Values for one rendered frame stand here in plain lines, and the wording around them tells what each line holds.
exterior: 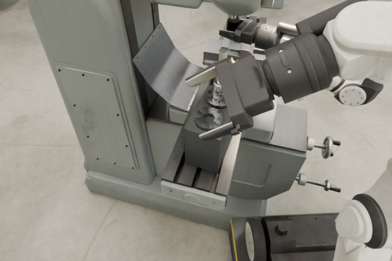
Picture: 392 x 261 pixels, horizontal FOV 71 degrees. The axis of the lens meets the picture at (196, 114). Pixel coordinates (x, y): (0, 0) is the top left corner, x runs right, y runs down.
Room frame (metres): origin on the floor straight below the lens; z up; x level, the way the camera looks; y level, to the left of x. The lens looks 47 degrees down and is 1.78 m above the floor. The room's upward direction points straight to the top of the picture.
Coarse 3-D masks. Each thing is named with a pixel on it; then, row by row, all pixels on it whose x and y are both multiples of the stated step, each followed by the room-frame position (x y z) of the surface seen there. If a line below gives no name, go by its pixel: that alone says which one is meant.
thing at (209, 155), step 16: (208, 96) 0.65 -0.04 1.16; (192, 112) 0.59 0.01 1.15; (208, 112) 0.58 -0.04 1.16; (224, 112) 0.59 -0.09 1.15; (192, 128) 0.53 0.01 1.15; (208, 128) 0.51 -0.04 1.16; (192, 144) 0.51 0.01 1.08; (208, 144) 0.49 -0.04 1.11; (224, 144) 0.53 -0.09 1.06; (192, 160) 0.51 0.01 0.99; (208, 160) 0.49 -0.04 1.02
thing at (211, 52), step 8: (208, 40) 1.20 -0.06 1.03; (216, 40) 1.20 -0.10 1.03; (224, 40) 1.13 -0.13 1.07; (208, 48) 1.12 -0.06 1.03; (216, 48) 1.12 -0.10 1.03; (224, 48) 1.07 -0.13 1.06; (256, 48) 1.12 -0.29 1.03; (208, 56) 1.09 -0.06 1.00; (216, 56) 1.08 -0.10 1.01; (232, 56) 1.07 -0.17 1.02; (240, 56) 1.06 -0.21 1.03; (256, 56) 1.06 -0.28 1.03; (264, 56) 1.06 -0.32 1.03; (208, 64) 1.08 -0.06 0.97
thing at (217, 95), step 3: (213, 87) 0.64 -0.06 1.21; (216, 87) 0.63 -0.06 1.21; (213, 90) 0.64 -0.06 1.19; (216, 90) 0.63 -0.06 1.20; (219, 90) 0.63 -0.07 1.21; (213, 93) 0.64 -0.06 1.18; (216, 93) 0.63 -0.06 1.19; (219, 93) 0.63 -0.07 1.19; (222, 93) 0.63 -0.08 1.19; (213, 96) 0.64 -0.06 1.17; (216, 96) 0.63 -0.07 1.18; (219, 96) 0.63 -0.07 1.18; (222, 96) 0.63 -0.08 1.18; (216, 99) 0.63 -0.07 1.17; (219, 99) 0.63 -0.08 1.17; (222, 99) 0.63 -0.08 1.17
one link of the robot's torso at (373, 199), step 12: (384, 180) 0.35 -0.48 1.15; (372, 192) 0.35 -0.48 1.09; (384, 192) 0.33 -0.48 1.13; (372, 204) 0.32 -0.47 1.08; (384, 204) 0.31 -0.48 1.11; (372, 216) 0.29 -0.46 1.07; (384, 216) 0.28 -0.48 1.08; (372, 228) 0.26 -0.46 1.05; (384, 228) 0.26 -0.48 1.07; (372, 240) 0.24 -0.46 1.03; (384, 240) 0.24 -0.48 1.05
